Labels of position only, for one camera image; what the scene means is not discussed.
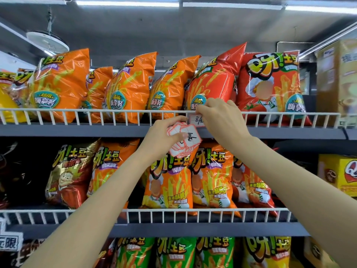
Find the person's left hand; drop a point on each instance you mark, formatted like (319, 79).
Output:
(159, 139)

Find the person's right hand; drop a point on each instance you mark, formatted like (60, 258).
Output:
(223, 122)

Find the single red-bordered white label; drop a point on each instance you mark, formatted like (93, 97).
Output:
(196, 121)

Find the stack of red-bordered price tags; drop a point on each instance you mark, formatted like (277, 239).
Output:
(193, 138)

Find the dark grey metal shelf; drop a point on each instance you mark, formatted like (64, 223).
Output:
(83, 131)

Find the person's right forearm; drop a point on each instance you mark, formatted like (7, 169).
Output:
(293, 192)

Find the person's left forearm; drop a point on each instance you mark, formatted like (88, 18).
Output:
(89, 220)

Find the white red cutout shelf sign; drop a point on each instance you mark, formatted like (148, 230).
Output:
(11, 242)

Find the large red potato stick bag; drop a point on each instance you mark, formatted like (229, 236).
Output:
(267, 86)
(214, 78)

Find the large orange potato stick bag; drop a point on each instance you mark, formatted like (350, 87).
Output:
(97, 89)
(61, 80)
(131, 83)
(173, 83)

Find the gold red potato stick bag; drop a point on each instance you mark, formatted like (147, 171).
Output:
(69, 178)

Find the green potato stick bag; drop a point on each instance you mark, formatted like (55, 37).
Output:
(134, 254)
(214, 254)
(175, 254)

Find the ceiling tube light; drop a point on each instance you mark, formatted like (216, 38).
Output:
(231, 6)
(320, 9)
(33, 1)
(125, 3)

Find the tall gold cake box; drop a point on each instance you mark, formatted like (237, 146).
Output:
(340, 80)

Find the yellow cake box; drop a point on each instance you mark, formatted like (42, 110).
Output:
(334, 178)

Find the brown snack bag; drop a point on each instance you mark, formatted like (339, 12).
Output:
(107, 256)

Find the slanted ceiling strip light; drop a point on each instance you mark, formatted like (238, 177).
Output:
(326, 41)

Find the orange yellow potato stick bag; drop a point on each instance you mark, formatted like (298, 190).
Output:
(23, 86)

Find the white round ceiling fan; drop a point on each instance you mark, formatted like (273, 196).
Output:
(47, 41)

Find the large yellow potato stick bag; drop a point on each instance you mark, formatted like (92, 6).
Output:
(8, 106)

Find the dark red chip bag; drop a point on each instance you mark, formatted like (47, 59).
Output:
(5, 187)

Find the brown cake box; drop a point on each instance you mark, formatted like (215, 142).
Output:
(318, 254)

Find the dark brown chip bag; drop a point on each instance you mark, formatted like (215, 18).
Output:
(28, 256)

